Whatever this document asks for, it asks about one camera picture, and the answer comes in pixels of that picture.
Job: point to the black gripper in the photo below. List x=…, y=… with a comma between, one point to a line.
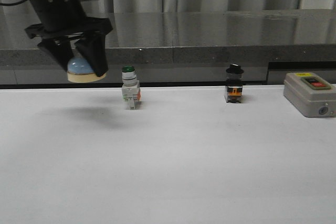
x=91, y=46

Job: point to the blue and cream call bell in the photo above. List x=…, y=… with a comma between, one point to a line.
x=79, y=71

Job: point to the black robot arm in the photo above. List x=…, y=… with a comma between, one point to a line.
x=63, y=21

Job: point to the grey stone counter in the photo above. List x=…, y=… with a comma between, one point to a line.
x=169, y=49

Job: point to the green pushbutton switch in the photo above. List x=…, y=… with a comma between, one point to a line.
x=131, y=86

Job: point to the black selector switch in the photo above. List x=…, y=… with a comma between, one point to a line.
x=234, y=84

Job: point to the grey on-off switch box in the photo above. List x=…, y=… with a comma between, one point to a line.
x=310, y=94

